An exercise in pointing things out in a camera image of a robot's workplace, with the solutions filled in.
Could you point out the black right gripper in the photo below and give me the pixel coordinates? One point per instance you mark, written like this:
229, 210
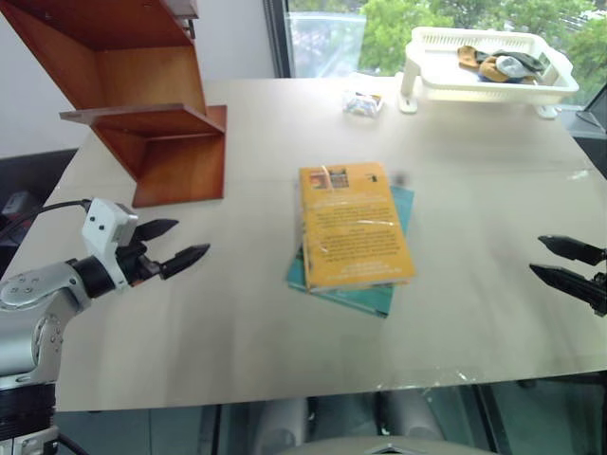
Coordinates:
600, 294

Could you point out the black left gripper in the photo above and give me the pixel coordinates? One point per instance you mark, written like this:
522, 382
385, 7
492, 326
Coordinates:
135, 263

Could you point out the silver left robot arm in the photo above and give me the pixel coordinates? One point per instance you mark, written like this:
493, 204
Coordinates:
28, 294

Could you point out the wooden shelf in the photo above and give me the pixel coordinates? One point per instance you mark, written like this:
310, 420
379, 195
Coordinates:
180, 166

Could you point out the yellow paperback book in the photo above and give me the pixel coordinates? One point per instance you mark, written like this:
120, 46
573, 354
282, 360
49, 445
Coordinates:
355, 227

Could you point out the teal book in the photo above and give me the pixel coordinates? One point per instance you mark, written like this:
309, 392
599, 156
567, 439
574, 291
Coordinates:
367, 301

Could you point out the black angular object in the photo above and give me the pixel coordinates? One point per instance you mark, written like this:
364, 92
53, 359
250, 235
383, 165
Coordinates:
590, 121

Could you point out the white plastic basket rack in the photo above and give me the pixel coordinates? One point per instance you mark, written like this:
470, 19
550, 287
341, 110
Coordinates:
474, 91

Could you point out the light grey sock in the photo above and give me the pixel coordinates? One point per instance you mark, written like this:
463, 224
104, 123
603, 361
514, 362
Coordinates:
512, 66

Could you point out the mustard yellow sock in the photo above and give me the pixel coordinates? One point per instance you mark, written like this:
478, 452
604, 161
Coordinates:
491, 70

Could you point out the dark green sock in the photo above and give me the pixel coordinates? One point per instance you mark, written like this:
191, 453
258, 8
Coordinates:
521, 59

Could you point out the brown sock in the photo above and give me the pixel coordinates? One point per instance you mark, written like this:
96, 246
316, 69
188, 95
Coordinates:
467, 57

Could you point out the small clear plastic bag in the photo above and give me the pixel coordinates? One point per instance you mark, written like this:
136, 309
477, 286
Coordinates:
362, 103

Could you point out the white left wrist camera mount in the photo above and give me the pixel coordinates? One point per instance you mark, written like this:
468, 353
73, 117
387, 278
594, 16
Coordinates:
102, 227

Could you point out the dark window frame post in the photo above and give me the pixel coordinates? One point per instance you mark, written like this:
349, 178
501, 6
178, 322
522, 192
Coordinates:
279, 38

